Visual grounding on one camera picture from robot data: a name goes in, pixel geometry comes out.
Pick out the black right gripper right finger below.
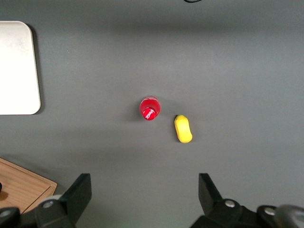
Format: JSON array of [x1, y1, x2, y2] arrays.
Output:
[[190, 173, 259, 228]]

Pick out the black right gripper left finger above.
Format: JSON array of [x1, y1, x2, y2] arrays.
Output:
[[34, 173, 92, 228]]

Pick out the red coke bottle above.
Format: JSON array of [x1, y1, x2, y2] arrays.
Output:
[[139, 95, 162, 122]]

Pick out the white rectangular tray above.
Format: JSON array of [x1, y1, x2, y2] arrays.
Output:
[[0, 20, 41, 115]]

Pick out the wooden drawer cabinet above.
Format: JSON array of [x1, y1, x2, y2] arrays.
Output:
[[0, 158, 58, 214]]

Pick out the yellow lemon toy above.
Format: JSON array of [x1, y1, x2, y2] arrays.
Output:
[[174, 114, 193, 144]]

